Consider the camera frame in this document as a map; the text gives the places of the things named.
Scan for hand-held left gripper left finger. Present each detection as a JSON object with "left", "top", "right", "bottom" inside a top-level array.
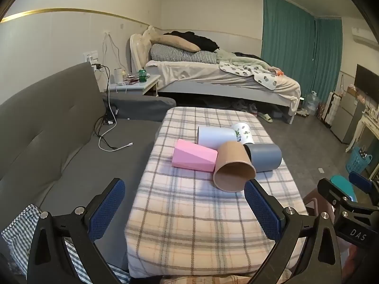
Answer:
[{"left": 27, "top": 178, "right": 126, "bottom": 284}]

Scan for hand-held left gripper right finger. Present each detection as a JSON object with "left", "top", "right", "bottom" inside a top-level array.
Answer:
[{"left": 244, "top": 180, "right": 343, "bottom": 284}]

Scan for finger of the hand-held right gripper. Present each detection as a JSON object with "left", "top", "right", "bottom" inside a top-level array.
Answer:
[
  {"left": 349, "top": 171, "right": 379, "bottom": 206},
  {"left": 317, "top": 177, "right": 360, "bottom": 211}
]

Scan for brown cup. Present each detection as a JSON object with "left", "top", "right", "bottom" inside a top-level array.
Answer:
[{"left": 213, "top": 141, "right": 257, "bottom": 192}]

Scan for grey cup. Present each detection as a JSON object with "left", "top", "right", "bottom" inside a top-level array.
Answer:
[{"left": 243, "top": 143, "right": 283, "bottom": 173}]

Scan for white printed cup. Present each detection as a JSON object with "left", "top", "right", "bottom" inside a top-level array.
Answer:
[{"left": 232, "top": 122, "right": 255, "bottom": 145}]

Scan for pink cup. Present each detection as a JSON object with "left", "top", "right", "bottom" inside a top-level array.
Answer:
[{"left": 172, "top": 138, "right": 219, "bottom": 172}]

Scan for teal plastic object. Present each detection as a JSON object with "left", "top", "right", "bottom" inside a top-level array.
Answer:
[{"left": 329, "top": 175, "right": 358, "bottom": 202}]

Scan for blue laundry basket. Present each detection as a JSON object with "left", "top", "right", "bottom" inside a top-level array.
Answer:
[{"left": 346, "top": 146, "right": 373, "bottom": 174}]

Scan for white side table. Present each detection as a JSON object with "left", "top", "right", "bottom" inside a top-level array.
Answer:
[{"left": 345, "top": 106, "right": 379, "bottom": 154}]

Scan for grey fridge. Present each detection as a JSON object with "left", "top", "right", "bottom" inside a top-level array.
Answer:
[{"left": 330, "top": 98, "right": 366, "bottom": 145}]

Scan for plaid covered table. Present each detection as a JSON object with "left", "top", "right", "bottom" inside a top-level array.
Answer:
[{"left": 124, "top": 106, "right": 307, "bottom": 279}]

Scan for grey sofa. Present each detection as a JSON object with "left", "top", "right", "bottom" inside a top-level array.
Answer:
[{"left": 0, "top": 62, "right": 177, "bottom": 273}]

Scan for clear water bottle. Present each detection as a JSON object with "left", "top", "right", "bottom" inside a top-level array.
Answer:
[{"left": 304, "top": 92, "right": 320, "bottom": 116}]

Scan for blue checked cloth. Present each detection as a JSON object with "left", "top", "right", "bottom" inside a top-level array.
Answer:
[{"left": 0, "top": 204, "right": 131, "bottom": 284}]

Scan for black television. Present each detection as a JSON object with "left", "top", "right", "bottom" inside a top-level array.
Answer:
[{"left": 354, "top": 63, "right": 379, "bottom": 102}]

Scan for shoes under bed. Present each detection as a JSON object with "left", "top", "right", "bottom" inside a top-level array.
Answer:
[{"left": 228, "top": 101, "right": 258, "bottom": 114}]

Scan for narrow teal curtain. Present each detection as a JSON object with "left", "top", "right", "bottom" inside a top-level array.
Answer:
[{"left": 313, "top": 18, "right": 344, "bottom": 119}]

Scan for white nightstand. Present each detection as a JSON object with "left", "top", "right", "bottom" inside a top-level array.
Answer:
[{"left": 107, "top": 74, "right": 162, "bottom": 97}]

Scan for white bed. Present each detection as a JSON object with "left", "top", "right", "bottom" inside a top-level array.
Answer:
[{"left": 129, "top": 32, "right": 301, "bottom": 125}]

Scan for green printed blanket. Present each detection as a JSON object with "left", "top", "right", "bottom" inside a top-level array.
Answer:
[{"left": 216, "top": 49, "right": 281, "bottom": 91}]

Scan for white air conditioner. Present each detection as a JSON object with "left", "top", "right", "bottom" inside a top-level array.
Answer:
[{"left": 351, "top": 27, "right": 379, "bottom": 51}]

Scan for beige bedspread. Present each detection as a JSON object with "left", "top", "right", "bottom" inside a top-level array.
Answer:
[{"left": 144, "top": 60, "right": 301, "bottom": 102}]

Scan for wide teal curtain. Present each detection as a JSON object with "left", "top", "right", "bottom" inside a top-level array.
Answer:
[{"left": 261, "top": 0, "right": 317, "bottom": 76}]

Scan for checked pillow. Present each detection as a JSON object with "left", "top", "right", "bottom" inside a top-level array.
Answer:
[{"left": 149, "top": 44, "right": 218, "bottom": 65}]

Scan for white pillow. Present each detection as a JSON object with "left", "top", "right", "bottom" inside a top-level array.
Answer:
[{"left": 141, "top": 25, "right": 162, "bottom": 51}]

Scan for beige pillow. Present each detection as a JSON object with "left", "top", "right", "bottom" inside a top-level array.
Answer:
[{"left": 157, "top": 35, "right": 202, "bottom": 53}]

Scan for black clothes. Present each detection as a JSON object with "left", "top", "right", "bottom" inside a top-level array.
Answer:
[{"left": 163, "top": 30, "right": 220, "bottom": 51}]

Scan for white charging cable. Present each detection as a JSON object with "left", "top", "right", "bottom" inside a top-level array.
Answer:
[{"left": 98, "top": 93, "right": 134, "bottom": 153}]

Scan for black cable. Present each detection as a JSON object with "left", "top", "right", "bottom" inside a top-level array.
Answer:
[{"left": 94, "top": 64, "right": 119, "bottom": 151}]

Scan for white wall cable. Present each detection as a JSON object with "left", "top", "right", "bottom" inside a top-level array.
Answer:
[{"left": 102, "top": 31, "right": 119, "bottom": 73}]

